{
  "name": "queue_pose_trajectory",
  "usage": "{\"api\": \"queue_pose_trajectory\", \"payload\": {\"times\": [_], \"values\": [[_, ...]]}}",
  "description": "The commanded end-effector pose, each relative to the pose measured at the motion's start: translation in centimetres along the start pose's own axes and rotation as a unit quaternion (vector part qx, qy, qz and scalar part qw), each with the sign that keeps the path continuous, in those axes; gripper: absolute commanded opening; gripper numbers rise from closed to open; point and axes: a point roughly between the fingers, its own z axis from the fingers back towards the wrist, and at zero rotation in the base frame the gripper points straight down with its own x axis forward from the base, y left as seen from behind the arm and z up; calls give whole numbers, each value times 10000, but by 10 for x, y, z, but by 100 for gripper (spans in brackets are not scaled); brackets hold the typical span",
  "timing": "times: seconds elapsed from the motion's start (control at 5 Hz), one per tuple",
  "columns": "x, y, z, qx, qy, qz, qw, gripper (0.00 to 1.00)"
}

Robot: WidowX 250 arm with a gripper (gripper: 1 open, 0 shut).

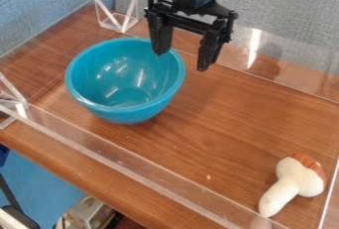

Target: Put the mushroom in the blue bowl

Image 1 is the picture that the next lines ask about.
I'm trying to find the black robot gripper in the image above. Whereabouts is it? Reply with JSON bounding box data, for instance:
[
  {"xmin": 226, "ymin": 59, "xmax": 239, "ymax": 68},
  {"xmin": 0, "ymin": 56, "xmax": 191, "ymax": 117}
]
[{"xmin": 144, "ymin": 0, "xmax": 239, "ymax": 71}]

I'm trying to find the white toy mushroom brown cap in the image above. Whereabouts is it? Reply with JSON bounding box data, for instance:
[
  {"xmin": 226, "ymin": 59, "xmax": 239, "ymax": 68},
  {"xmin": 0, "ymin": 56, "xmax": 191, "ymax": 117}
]
[{"xmin": 258, "ymin": 153, "xmax": 327, "ymax": 217}]

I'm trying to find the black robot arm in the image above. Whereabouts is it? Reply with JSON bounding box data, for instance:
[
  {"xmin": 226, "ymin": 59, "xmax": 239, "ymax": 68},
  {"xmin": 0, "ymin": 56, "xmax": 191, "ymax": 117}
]
[{"xmin": 144, "ymin": 0, "xmax": 239, "ymax": 71}]

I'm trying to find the blue plastic bowl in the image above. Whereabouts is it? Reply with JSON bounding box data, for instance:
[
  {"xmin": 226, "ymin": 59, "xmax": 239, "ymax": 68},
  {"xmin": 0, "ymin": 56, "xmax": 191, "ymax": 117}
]
[{"xmin": 66, "ymin": 38, "xmax": 186, "ymax": 125}]

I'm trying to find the clear acrylic front barrier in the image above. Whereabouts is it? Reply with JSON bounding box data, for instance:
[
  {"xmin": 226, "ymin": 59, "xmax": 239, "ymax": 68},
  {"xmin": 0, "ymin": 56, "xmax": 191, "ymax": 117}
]
[{"xmin": 0, "ymin": 103, "xmax": 289, "ymax": 229}]

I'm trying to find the white power strip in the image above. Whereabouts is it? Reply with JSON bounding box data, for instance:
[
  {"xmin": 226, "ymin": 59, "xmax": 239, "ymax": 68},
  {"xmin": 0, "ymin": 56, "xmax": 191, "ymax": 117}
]
[{"xmin": 54, "ymin": 195, "xmax": 116, "ymax": 229}]

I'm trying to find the clear acrylic corner bracket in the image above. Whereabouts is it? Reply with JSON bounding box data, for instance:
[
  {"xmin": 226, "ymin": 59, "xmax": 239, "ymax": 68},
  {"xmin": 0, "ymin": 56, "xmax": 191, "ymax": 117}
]
[{"xmin": 94, "ymin": 0, "xmax": 139, "ymax": 33}]

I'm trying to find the clear acrylic left bracket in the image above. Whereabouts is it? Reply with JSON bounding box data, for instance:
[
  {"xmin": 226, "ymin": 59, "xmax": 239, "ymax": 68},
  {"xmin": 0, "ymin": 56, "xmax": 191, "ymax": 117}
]
[{"xmin": 0, "ymin": 72, "xmax": 30, "ymax": 130}]

